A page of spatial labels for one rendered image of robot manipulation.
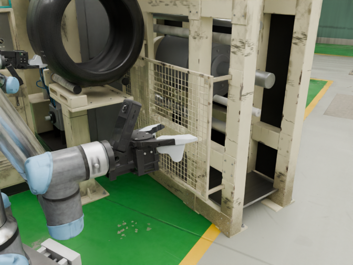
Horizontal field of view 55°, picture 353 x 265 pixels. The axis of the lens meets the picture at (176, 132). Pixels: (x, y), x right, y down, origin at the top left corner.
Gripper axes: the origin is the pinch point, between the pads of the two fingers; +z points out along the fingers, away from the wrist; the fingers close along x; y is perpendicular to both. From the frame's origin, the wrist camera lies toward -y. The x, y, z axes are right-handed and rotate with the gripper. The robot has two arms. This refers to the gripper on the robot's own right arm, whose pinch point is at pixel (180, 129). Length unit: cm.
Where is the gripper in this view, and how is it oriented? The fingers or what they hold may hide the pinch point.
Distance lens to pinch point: 82.3
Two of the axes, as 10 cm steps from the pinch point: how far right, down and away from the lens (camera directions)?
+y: 0.7, 9.6, 2.8
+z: 8.4, -2.1, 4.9
